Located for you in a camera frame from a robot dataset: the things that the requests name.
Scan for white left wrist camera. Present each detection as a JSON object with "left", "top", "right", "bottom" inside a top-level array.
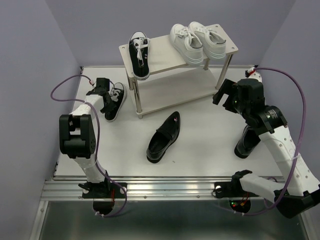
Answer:
[{"left": 95, "top": 77, "right": 110, "bottom": 91}]

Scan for black leather loafer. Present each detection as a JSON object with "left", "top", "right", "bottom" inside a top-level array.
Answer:
[
  {"left": 234, "top": 125, "right": 261, "bottom": 159},
  {"left": 146, "top": 111, "right": 181, "bottom": 164}
]

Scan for white sneaker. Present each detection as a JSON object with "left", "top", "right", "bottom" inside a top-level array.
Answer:
[
  {"left": 169, "top": 23, "right": 204, "bottom": 67},
  {"left": 188, "top": 21, "right": 226, "bottom": 60}
]

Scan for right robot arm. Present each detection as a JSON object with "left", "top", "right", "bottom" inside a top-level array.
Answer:
[{"left": 213, "top": 78, "right": 320, "bottom": 219}]

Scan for white sneaker on shelf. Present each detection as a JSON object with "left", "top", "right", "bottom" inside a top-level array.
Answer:
[{"left": 188, "top": 21, "right": 226, "bottom": 60}]

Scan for black leather loafer centre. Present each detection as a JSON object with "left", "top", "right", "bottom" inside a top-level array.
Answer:
[{"left": 146, "top": 111, "right": 181, "bottom": 164}]

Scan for black canvas sneaker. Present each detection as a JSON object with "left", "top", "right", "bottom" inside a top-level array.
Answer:
[
  {"left": 128, "top": 31, "right": 151, "bottom": 81},
  {"left": 104, "top": 82, "right": 127, "bottom": 122}
]

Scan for black leather loafer right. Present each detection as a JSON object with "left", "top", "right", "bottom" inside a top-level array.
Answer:
[{"left": 234, "top": 125, "right": 261, "bottom": 159}]

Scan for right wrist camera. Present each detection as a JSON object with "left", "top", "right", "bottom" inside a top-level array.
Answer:
[{"left": 244, "top": 65, "right": 262, "bottom": 83}]

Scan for beige two-tier shoe shelf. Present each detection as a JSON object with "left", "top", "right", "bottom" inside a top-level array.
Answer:
[{"left": 119, "top": 24, "right": 239, "bottom": 119}]

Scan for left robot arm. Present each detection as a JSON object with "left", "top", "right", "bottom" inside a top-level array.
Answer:
[{"left": 59, "top": 82, "right": 127, "bottom": 199}]

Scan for aluminium mounting rail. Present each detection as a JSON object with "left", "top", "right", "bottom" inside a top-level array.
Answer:
[{"left": 40, "top": 176, "right": 231, "bottom": 201}]

